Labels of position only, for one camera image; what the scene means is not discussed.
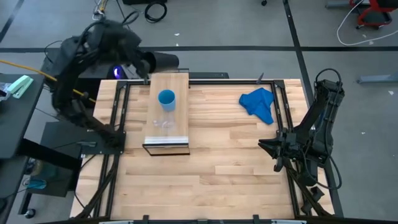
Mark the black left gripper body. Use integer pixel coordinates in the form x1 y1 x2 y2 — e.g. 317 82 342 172
123 32 150 77

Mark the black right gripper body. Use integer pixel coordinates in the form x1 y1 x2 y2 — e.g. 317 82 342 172
273 129 301 174

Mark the black cup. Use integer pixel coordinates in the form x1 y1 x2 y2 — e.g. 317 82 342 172
151 52 180 74

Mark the light blue plastic cup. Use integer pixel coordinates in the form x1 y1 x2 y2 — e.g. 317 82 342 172
157 89 177 113

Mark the clear glass cup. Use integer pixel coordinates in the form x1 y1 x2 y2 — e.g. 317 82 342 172
152 116 177 135

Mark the blue cloth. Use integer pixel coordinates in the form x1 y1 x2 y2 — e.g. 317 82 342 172
238 87 275 125

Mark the black computer case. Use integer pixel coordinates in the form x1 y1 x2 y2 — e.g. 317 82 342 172
40 46 129 96

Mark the white and yellow plug cluster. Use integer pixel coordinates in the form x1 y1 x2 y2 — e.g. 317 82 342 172
91 0 109 22

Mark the black power strip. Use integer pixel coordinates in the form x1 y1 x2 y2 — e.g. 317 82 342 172
188 72 230 80

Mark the grey metal bar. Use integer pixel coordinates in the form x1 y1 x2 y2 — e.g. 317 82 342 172
356 73 398 85

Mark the mint green stapler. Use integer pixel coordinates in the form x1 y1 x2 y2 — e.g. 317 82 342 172
6 75 34 100

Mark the black side desk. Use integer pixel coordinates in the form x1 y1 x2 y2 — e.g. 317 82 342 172
0 73 46 159

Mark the red cart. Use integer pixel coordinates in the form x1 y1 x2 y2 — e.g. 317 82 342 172
348 0 398 30

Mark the teal object under desk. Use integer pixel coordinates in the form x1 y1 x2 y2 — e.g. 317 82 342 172
26 178 48 190

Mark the coiled black cable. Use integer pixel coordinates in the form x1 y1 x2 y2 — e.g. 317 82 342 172
144 1 168 24

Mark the long black floor cable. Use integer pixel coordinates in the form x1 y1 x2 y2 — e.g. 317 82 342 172
115 0 141 27

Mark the wooden shelf with black frame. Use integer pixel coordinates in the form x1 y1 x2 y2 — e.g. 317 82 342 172
142 72 191 156

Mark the black metal table frame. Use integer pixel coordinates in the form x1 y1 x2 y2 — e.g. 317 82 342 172
74 79 345 218

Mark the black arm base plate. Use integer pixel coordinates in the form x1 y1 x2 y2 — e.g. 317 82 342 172
80 130 127 156

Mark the yellow floor cable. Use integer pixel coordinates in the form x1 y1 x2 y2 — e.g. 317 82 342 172
0 58 96 103

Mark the white floor cable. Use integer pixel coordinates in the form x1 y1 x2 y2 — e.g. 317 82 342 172
336 0 398 47

